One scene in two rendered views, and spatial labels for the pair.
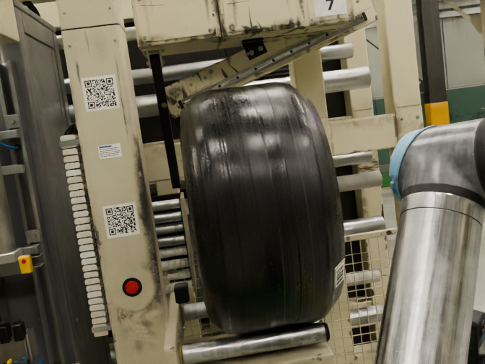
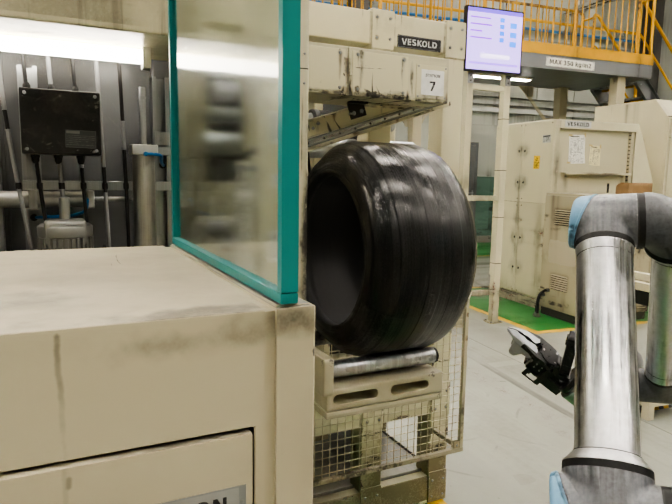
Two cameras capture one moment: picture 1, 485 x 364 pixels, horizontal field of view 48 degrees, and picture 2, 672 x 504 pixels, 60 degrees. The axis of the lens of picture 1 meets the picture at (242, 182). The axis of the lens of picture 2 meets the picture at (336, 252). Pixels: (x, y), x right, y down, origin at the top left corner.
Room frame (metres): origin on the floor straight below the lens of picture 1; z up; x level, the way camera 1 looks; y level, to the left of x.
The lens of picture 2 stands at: (-0.18, 0.71, 1.40)
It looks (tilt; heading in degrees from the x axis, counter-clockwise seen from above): 8 degrees down; 338
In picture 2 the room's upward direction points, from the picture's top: 1 degrees clockwise
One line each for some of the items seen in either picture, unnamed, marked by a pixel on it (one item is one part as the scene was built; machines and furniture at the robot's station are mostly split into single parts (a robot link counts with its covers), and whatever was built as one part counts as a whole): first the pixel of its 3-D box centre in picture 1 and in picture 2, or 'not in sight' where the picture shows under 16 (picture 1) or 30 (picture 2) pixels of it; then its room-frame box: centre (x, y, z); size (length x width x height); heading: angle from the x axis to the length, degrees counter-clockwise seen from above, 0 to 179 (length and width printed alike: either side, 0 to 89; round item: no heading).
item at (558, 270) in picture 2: not in sight; (597, 255); (4.30, -3.93, 0.62); 0.91 x 0.58 x 1.25; 89
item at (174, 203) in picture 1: (159, 245); not in sight; (1.69, 0.29, 1.05); 0.20 x 0.15 x 0.30; 95
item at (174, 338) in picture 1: (176, 333); (298, 355); (1.32, 0.22, 0.90); 0.40 x 0.03 x 0.10; 5
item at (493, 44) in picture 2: not in sight; (493, 41); (4.37, -2.59, 2.60); 0.60 x 0.05 x 0.55; 89
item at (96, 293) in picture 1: (88, 235); not in sight; (1.26, 0.38, 1.19); 0.05 x 0.04 x 0.48; 5
